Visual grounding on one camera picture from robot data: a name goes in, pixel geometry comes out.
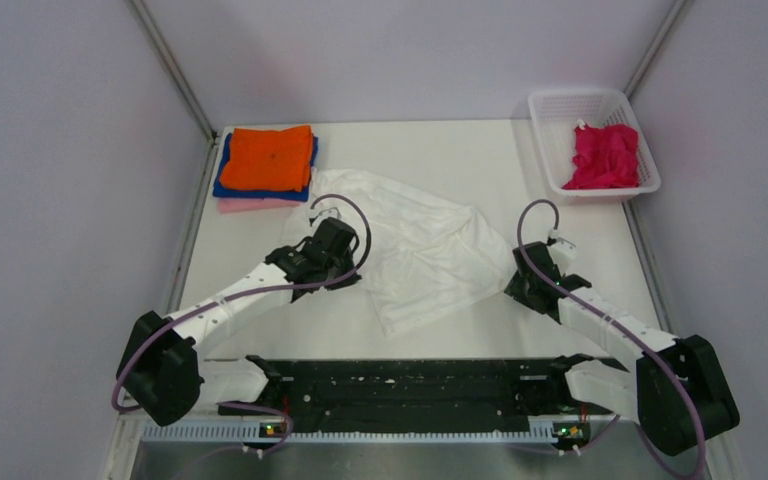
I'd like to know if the white printed t shirt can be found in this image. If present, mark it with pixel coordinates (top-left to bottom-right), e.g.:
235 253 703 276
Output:
281 169 515 336

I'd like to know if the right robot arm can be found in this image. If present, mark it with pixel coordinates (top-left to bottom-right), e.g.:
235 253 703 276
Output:
505 240 741 456

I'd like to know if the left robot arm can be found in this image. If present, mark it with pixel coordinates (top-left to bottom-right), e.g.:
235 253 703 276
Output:
116 218 360 427

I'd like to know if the folded pink t shirt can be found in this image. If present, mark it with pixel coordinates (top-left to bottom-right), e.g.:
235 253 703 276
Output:
217 198 301 214

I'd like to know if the folded orange t shirt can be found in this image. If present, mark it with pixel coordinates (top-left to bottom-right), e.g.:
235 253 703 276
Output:
219 125 314 193

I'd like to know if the folded blue t shirt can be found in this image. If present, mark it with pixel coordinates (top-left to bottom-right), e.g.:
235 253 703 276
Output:
212 133 310 202

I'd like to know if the crumpled red t shirt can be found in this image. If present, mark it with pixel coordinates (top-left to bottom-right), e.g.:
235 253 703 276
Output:
563 123 640 190

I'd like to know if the white plastic laundry basket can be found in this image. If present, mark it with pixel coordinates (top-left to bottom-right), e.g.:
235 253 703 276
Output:
528 87 662 205

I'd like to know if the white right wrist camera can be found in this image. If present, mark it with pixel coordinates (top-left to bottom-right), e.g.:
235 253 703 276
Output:
546 228 577 272

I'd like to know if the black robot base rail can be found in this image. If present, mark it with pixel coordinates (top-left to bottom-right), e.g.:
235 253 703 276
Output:
254 358 608 434

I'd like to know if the white slotted cable duct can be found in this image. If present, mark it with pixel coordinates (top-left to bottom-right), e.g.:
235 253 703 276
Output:
141 419 584 445

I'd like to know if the left metal frame post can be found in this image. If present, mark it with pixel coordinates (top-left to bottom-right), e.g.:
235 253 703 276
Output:
124 0 217 140

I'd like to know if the metal frame post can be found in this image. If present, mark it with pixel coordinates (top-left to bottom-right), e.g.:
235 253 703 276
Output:
124 0 217 140
623 0 694 101

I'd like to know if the right metal frame post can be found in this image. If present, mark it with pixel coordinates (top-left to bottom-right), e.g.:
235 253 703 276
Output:
623 0 694 101

